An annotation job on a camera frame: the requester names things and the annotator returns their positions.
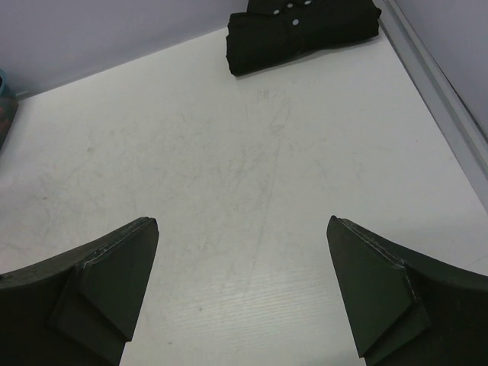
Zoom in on teal plastic basin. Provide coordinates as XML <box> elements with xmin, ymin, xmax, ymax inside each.
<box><xmin>0</xmin><ymin>69</ymin><xmax>19</xmax><ymax>148</ymax></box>

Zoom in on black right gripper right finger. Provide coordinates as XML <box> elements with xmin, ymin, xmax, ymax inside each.
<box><xmin>326</xmin><ymin>216</ymin><xmax>487</xmax><ymax>365</ymax></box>

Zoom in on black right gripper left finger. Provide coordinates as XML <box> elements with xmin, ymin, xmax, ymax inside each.
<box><xmin>1</xmin><ymin>217</ymin><xmax>159</xmax><ymax>365</ymax></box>

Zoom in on aluminium right side rail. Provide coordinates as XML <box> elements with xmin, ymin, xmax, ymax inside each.
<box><xmin>380</xmin><ymin>1</ymin><xmax>487</xmax><ymax>205</ymax></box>

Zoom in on folded black button shirt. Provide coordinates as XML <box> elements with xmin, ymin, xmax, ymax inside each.
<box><xmin>226</xmin><ymin>0</ymin><xmax>381</xmax><ymax>76</ymax></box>

